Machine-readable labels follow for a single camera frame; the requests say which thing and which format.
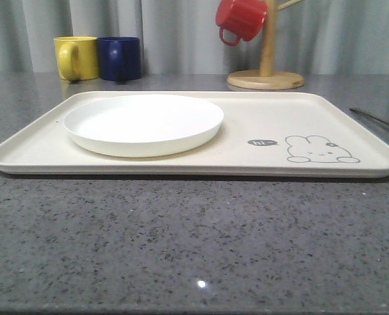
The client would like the beige rabbit serving tray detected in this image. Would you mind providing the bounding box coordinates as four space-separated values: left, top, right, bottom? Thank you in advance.
0 91 389 178

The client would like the silver metal chopstick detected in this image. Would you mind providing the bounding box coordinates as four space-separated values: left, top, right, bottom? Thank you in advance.
349 108 389 126

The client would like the yellow mug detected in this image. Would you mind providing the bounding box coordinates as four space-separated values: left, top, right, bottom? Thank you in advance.
53 36 99 81

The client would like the wooden mug tree stand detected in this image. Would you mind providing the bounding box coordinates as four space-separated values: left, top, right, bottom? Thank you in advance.
227 1 304 91

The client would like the dark blue mug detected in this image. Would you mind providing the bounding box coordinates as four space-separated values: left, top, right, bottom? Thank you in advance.
96 37 142 81

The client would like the white round plate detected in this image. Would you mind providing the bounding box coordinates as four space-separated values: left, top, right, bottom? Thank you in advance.
64 94 224 158

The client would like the red mug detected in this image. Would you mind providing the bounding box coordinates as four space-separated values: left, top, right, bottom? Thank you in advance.
215 0 268 47

